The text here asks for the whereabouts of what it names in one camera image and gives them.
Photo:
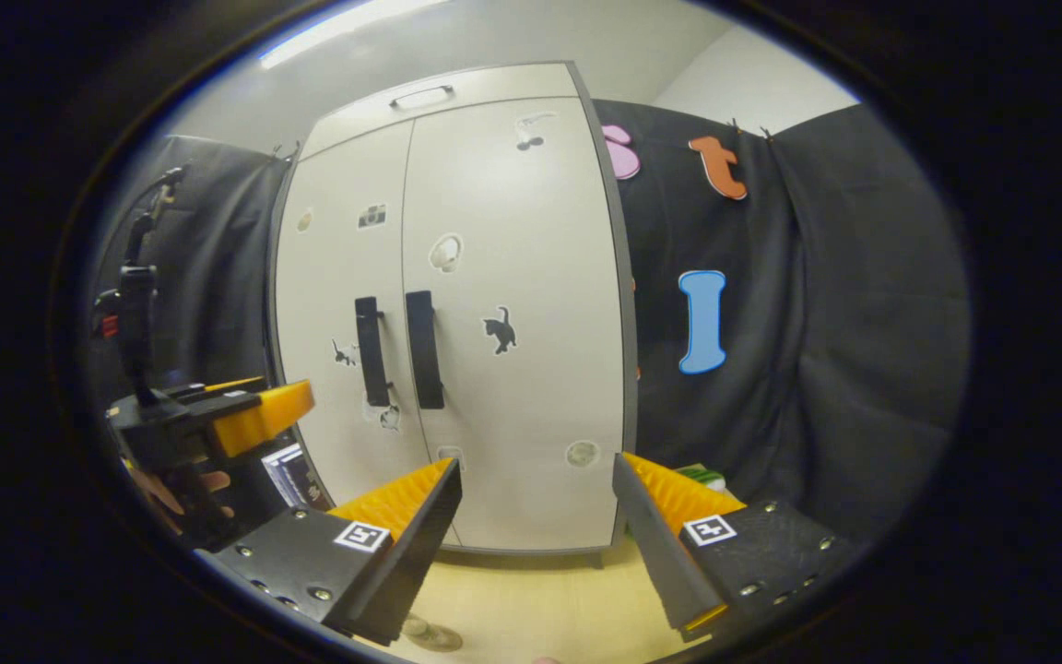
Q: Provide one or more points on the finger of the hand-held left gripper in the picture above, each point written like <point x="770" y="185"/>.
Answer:
<point x="259" y="415"/>
<point x="218" y="387"/>

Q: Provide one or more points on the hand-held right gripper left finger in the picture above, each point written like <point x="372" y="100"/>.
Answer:
<point x="420" y="544"/>

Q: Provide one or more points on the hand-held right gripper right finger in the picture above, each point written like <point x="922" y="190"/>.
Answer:
<point x="655" y="553"/>

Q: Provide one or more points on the round brown coaster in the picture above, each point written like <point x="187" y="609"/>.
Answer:
<point x="446" y="639"/>

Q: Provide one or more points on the white cabinet door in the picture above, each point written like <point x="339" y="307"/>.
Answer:
<point x="540" y="277"/>
<point x="319" y="295"/>

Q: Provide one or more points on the white grey cabinet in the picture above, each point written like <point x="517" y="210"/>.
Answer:
<point x="631" y="369"/>

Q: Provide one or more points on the white cabinet drawer front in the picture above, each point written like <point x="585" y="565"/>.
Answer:
<point x="513" y="88"/>

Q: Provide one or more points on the dark blue book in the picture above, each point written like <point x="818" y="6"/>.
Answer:
<point x="291" y="475"/>

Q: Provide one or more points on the green white pink object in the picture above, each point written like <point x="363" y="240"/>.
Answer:
<point x="702" y="475"/>

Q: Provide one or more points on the ceiling light strip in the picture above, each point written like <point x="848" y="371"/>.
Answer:
<point x="337" y="28"/>

